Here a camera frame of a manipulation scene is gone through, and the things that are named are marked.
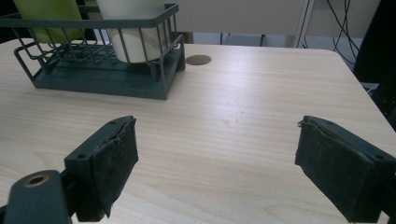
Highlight white bottle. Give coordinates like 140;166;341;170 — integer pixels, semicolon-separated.
95;0;171;64

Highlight white partition panel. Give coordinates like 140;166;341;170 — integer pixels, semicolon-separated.
164;0;382;40

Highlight white metal post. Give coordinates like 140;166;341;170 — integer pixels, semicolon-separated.
292;0;316;49

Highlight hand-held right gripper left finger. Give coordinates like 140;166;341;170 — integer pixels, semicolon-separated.
64;115;139;223

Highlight black hanging cables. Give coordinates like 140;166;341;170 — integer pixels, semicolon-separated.
326;0;361;66

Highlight dark wire rack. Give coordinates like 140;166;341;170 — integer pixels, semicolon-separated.
0;3;187;101

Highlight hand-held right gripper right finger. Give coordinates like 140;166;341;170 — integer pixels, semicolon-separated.
294;115;396;224

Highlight green bottle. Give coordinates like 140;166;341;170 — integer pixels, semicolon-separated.
12;0;86;45

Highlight round brown cable grommet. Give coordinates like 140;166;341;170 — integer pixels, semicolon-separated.
185;54;213;66

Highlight black equipment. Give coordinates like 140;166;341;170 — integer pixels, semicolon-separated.
353;0;396;132

